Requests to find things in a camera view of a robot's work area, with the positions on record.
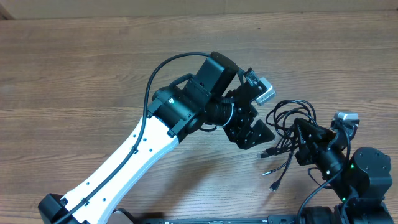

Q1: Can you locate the black USB cable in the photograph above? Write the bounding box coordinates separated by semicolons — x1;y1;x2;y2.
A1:
256;99;318;193

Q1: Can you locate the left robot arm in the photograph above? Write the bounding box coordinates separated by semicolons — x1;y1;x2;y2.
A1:
38;52;275;223

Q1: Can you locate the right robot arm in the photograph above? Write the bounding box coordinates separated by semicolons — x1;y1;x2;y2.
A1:
294;118;393;223

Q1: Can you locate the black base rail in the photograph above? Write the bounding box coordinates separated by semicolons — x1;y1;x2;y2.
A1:
132;213;305;224

